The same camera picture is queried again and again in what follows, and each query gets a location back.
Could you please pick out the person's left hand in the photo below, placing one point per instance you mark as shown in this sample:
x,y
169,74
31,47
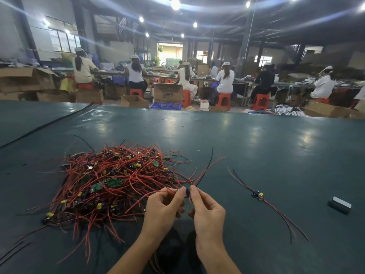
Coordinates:
x,y
162,214

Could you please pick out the person's right hand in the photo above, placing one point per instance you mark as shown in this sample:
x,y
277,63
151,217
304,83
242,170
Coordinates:
x,y
208,222

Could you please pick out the person's right forearm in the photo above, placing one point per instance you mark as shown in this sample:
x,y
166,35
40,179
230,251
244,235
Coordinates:
x,y
216,260

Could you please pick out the dark green table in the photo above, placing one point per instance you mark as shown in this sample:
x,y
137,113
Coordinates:
x,y
285,162

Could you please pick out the blue plastic crate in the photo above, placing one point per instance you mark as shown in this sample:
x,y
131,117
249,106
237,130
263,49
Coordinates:
x,y
165,105

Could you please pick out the red plastic stool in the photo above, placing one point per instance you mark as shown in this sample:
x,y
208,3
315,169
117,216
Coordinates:
x,y
186,98
322,101
261,102
136,93
223,101
85,86

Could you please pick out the small black grey block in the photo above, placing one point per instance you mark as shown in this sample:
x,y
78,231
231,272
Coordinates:
x,y
340,204

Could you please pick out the heap of black white items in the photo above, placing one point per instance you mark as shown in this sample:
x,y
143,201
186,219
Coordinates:
x,y
285,110

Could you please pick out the yellow sack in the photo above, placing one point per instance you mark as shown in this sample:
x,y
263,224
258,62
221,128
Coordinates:
x,y
67,85

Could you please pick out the large open cardboard box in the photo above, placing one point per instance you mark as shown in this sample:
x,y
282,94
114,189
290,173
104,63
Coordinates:
x,y
25,81

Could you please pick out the grid window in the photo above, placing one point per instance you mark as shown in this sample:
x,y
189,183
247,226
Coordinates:
x,y
63,38

